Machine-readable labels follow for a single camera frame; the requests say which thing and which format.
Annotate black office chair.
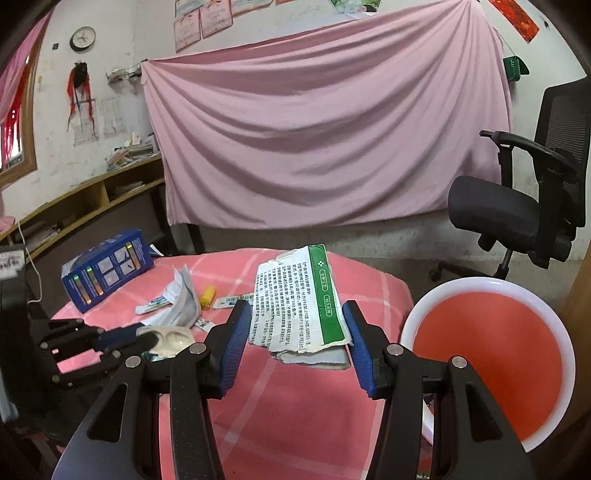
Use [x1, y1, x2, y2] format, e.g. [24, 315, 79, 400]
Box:
[428, 76, 591, 283]

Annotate clear blister pack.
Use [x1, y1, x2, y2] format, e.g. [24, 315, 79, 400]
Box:
[140, 325, 195, 359]

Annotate stack of papers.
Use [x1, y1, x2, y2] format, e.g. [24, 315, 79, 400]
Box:
[20, 220, 62, 248]
[113, 179, 147, 198]

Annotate red basin with white rim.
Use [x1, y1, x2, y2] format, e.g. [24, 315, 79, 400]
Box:
[399, 278, 576, 453]

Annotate small wall rack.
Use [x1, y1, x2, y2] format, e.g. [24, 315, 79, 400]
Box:
[106, 64, 144, 86]

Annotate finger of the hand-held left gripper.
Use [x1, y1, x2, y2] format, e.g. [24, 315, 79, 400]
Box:
[37, 318, 145, 358]
[51, 330, 160, 389]

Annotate wooden window frame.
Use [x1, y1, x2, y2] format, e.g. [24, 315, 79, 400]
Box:
[0, 46, 40, 186]

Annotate red window hanging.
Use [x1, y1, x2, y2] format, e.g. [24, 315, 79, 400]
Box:
[0, 14, 52, 160]

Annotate pink hanging sheet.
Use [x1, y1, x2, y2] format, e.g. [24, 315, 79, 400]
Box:
[140, 0, 513, 230]

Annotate red paper wall banner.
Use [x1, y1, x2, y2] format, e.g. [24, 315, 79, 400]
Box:
[488, 0, 541, 45]

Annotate group of wall certificates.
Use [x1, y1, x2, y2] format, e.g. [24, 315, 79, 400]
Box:
[173, 0, 278, 54]

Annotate white paper leaflet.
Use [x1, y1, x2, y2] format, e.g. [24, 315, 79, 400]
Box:
[139, 265, 202, 331]

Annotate white cable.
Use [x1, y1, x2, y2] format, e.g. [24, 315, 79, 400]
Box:
[17, 219, 45, 304]

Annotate green photo prints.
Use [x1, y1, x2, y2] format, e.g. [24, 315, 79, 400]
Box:
[329, 0, 384, 16]

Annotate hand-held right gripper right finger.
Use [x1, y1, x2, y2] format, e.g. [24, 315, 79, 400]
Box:
[342, 300, 539, 480]

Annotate blue cardboard box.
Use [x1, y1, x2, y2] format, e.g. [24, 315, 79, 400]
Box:
[61, 229, 155, 315]

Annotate pink checked tablecloth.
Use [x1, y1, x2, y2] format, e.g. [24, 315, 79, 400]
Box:
[50, 247, 435, 480]

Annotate white wall calendar sheet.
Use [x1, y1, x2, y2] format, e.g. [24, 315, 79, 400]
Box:
[102, 96, 128, 138]
[73, 99, 100, 149]

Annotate stack of books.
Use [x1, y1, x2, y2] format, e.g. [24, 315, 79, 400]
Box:
[105, 133, 156, 173]

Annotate green white carton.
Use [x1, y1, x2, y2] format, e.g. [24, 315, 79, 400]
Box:
[248, 244, 355, 371]

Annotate red tassel wall ornament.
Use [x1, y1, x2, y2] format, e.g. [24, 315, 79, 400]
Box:
[65, 61, 96, 133]

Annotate wooden shelf desk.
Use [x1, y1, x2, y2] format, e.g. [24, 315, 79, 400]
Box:
[0, 154, 177, 269]

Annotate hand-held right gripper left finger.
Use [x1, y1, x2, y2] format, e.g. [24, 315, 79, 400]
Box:
[51, 299, 253, 480]

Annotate white printed tube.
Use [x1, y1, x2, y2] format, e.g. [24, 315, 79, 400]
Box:
[213, 292, 259, 310]

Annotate white blue printed wrapper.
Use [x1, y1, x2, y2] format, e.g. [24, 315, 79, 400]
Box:
[136, 296, 173, 316]

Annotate green hanging tag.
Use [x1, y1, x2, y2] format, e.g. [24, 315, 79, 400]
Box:
[503, 55, 532, 83]

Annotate round wall clock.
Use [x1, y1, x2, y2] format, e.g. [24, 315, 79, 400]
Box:
[69, 26, 97, 52]

